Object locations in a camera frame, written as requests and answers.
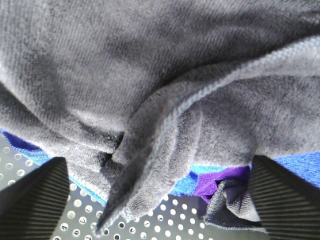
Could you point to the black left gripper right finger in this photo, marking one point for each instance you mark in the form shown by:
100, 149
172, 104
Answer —
288, 206

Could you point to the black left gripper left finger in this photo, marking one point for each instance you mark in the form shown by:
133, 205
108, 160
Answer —
30, 208

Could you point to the dark grey towel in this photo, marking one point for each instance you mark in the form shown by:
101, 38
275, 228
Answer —
134, 92

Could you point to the blue towel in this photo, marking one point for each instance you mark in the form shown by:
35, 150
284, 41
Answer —
306, 166

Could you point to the purple cloth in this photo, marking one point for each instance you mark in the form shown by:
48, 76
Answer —
207, 183

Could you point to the grey perforated plastic basket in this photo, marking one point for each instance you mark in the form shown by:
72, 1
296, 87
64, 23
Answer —
176, 218

